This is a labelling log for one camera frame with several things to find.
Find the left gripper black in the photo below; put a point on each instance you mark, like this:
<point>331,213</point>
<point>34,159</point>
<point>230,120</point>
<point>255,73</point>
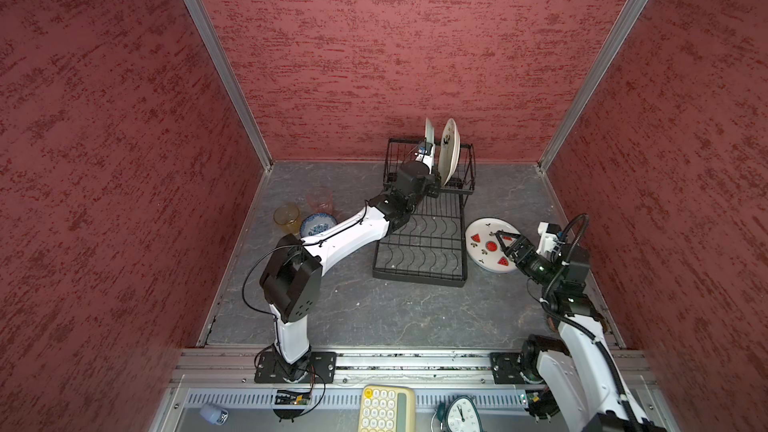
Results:
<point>433,186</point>

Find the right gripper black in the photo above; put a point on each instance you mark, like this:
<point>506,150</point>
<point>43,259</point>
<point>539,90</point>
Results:
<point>520,243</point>

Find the white plate blue rim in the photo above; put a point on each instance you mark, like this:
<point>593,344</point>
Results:
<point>482,247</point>

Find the cream plate gold rim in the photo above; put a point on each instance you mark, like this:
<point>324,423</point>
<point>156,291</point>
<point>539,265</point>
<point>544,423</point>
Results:
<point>449,152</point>

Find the mint green plate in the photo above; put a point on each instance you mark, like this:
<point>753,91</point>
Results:
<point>428,135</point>

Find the pink drinking glass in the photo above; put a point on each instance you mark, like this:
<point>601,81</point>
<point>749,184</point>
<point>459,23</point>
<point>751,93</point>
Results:
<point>320,200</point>

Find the blue floral white bowl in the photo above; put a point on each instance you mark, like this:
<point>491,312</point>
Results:
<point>317,223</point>

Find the amber drinking glass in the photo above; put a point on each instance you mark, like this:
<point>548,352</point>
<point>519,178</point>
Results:
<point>288,218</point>

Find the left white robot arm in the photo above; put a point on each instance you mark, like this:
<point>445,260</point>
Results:
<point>292,278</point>

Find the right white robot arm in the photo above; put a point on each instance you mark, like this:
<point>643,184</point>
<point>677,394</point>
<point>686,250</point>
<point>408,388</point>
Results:
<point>584,383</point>

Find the teal alarm clock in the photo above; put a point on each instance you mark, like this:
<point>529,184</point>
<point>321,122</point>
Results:
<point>459,415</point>

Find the yellow calculator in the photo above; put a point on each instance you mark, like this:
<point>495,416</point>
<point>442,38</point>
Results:
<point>387,409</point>

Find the small grey cap object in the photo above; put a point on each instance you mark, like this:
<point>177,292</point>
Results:
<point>214,414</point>

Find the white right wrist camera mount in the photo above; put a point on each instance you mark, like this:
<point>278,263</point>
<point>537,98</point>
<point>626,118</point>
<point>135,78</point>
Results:
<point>549,237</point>

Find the black wire dish rack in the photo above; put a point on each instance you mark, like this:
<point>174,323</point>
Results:
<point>430,248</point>

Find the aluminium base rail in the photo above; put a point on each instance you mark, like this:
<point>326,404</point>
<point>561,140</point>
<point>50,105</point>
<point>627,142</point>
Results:
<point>241,377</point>

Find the aluminium corner post left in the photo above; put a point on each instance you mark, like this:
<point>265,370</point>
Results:
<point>216,51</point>

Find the aluminium corner post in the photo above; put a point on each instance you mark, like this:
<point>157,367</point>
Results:
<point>619,32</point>
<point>216,51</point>

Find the aluminium corner post right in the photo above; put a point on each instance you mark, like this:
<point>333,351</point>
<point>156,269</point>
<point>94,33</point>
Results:
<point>619,32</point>

